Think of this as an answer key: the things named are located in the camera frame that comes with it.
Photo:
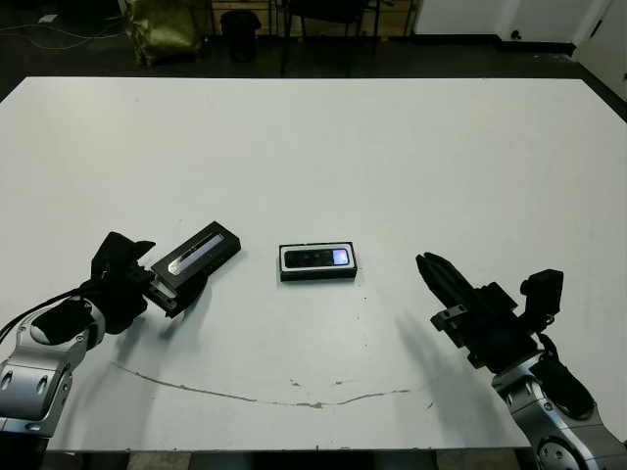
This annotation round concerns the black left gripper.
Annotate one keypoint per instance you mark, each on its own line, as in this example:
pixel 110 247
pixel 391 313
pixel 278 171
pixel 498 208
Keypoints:
pixel 117 303

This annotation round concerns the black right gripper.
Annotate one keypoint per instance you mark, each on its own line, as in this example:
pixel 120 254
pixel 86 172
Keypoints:
pixel 490 333

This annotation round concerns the black box lid with print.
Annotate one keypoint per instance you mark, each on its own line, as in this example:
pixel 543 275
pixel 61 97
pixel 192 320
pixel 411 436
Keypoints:
pixel 201 254

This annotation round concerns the slim black camera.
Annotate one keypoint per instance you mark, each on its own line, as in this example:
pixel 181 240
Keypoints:
pixel 313 258

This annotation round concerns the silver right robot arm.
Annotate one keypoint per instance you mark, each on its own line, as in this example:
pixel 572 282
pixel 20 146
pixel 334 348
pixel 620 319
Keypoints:
pixel 563 440

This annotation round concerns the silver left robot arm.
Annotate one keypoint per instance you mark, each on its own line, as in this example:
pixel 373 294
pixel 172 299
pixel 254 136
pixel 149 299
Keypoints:
pixel 34 382

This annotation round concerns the black box with white insert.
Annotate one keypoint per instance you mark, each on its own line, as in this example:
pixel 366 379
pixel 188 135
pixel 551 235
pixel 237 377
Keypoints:
pixel 317 276

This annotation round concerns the yellow-green bag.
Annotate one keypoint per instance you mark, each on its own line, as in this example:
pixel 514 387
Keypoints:
pixel 161 29

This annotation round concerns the black waste bin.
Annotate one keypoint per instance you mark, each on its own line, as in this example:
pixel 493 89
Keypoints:
pixel 240 34

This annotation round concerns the black round door stopper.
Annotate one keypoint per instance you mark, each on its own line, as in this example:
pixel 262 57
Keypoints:
pixel 516 34

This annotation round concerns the white door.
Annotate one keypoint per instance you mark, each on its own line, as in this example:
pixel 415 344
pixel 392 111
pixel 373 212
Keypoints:
pixel 605 54

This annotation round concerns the white paper sheet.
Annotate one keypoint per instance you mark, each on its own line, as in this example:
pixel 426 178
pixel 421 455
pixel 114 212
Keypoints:
pixel 48 19

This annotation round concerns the black office chair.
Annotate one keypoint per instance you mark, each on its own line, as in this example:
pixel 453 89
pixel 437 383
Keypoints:
pixel 328 19

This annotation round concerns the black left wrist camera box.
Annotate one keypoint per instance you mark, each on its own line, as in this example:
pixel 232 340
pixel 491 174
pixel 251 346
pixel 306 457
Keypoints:
pixel 112 254

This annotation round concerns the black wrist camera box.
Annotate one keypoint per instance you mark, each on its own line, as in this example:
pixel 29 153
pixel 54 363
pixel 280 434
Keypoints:
pixel 112 254
pixel 543 293

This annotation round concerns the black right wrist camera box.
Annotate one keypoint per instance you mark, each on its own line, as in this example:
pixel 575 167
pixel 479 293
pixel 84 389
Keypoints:
pixel 543 293

